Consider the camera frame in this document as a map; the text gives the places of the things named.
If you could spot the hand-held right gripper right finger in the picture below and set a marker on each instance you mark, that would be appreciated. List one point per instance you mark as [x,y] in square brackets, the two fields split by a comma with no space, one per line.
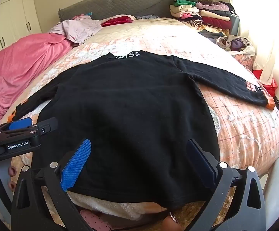
[202,166]

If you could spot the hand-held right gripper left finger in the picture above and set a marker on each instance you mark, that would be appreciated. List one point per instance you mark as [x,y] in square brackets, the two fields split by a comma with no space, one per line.
[77,163]

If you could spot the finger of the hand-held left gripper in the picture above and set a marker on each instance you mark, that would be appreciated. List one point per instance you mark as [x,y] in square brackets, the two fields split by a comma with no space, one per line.
[21,124]
[45,127]

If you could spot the black sweater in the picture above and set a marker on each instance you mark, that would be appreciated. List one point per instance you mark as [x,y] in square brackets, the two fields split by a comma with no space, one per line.
[129,101]

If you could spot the plastic bag of clothes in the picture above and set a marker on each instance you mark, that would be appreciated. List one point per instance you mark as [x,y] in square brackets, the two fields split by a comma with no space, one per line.
[235,44]

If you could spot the stack of folded clothes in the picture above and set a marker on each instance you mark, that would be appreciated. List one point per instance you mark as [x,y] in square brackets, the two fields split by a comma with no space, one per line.
[214,19]

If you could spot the person's left hand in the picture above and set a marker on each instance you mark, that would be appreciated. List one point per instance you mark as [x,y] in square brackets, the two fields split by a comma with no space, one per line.
[12,178]

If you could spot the person's right hand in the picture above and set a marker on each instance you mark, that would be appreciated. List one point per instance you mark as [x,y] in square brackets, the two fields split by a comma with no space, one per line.
[174,222]

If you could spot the orange white patterned bed blanket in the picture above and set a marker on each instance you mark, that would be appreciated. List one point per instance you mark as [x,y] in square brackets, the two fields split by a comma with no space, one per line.
[238,125]

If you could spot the pink dotted clothing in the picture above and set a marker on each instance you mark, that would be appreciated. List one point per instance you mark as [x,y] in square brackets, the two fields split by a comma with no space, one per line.
[93,222]

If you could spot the pink blanket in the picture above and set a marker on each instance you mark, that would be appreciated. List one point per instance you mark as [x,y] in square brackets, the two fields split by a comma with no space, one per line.
[21,62]

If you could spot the red bag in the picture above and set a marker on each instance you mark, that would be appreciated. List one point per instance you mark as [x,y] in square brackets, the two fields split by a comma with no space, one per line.
[269,86]

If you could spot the light pink garment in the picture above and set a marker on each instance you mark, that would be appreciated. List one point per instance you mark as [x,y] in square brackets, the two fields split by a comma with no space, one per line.
[77,27]

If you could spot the white wardrobe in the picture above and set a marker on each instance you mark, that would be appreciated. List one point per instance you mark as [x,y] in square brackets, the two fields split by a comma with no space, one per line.
[12,16]

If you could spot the floral patterned cloth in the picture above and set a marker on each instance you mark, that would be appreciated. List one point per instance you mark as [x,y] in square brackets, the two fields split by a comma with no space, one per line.
[244,61]

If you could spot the teal item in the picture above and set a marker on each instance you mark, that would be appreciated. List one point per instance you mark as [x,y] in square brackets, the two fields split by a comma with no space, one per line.
[88,14]

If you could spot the red cloth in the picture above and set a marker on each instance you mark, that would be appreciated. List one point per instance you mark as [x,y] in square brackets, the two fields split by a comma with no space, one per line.
[116,20]

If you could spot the dark box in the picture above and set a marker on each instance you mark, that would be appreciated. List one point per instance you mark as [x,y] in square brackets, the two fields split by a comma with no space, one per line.
[235,26]

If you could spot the dark patterned cloth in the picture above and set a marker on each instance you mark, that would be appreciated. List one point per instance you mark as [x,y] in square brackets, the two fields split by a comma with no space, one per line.
[146,17]

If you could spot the grey quilted headboard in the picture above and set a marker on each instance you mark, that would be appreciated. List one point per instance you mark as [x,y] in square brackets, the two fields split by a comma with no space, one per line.
[129,2]

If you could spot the cream curtain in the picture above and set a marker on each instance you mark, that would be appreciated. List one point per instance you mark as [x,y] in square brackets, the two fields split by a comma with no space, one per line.
[262,16]

